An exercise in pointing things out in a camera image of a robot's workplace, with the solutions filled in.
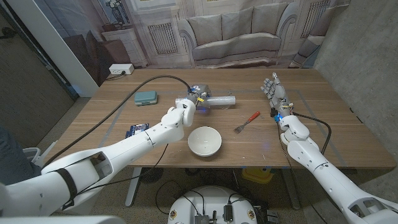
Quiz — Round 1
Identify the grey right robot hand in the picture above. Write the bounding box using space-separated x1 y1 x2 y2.
261 72 294 118

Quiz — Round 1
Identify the small teal plastic box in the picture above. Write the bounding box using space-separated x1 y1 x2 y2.
134 90 159 106

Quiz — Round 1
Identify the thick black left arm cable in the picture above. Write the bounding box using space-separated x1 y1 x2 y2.
42 74 192 169

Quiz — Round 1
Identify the blue and white packet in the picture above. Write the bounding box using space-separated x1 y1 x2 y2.
125 123 150 139

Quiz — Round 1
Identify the black power strip cable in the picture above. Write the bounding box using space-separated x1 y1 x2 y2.
105 70 127 81

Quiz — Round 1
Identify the fork with orange handle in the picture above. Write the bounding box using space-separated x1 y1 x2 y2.
233 111 261 134

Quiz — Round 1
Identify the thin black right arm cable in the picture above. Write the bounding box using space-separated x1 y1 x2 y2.
276 121 329 224

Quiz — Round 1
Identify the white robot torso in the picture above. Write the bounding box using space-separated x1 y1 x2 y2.
167 185 258 224

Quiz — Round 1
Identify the white power strip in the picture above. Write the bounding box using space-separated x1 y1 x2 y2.
108 63 135 75

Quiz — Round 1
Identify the white table leg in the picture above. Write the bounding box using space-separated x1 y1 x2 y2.
281 167 302 210
124 167 142 208

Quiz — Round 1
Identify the white chair base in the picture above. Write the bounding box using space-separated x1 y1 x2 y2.
22 141 58 169

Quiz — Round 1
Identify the yellow object under table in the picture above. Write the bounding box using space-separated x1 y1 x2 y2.
241 167 274 184

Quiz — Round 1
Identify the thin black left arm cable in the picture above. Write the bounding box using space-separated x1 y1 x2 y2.
74 143 169 197

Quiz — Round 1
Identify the person's leg in dark trousers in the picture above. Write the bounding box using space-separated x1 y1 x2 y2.
0 126 43 186

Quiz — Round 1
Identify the white ceramic bowl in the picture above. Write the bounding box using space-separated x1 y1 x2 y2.
187 126 223 157

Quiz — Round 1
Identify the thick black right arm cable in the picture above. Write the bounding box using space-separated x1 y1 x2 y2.
292 111 332 156

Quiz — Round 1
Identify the black floor cable loop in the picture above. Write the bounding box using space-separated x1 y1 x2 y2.
155 179 206 216

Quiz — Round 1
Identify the clear plastic wrap roll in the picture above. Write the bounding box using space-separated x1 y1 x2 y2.
175 95 236 110

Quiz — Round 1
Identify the printed living room backdrop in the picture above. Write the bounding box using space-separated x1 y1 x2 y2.
32 0 352 88

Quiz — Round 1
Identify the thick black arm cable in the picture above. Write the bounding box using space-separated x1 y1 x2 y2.
42 74 192 169
292 111 332 156

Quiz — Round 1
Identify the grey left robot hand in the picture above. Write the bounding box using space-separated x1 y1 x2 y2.
185 83 212 110

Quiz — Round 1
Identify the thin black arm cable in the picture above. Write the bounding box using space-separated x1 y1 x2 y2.
74 143 169 197
276 121 329 224

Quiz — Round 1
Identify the white door frame post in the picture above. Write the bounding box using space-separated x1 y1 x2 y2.
6 0 100 98

